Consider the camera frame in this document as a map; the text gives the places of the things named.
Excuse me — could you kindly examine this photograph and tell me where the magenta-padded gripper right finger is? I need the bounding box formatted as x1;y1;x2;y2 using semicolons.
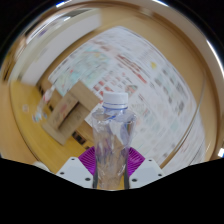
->
125;146;167;190

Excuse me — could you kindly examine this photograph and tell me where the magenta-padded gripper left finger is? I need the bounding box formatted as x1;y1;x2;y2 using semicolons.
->
55;146;98;190

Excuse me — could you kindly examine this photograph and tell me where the clear plastic water bottle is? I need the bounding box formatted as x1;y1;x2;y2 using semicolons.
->
91;91;138;191

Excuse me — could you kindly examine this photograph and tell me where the brown cardboard box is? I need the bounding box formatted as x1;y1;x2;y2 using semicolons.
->
42;80;109;147

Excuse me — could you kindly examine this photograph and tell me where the white standing air conditioner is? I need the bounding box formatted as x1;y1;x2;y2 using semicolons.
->
19;13;103;86

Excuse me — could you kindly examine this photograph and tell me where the group of wall posters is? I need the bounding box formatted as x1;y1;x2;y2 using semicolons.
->
48;26;208;168

